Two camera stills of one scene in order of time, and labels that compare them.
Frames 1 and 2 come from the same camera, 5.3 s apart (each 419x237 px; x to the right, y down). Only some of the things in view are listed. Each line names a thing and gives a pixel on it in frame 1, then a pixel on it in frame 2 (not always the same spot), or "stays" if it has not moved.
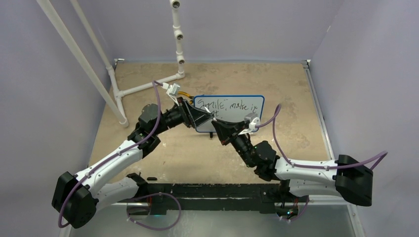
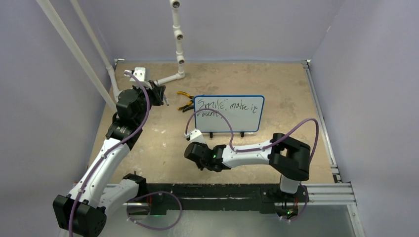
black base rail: [264, 197] stays
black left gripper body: [187, 114] -> [154, 98]
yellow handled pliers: [185, 94] stays
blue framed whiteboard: [230, 107] stays
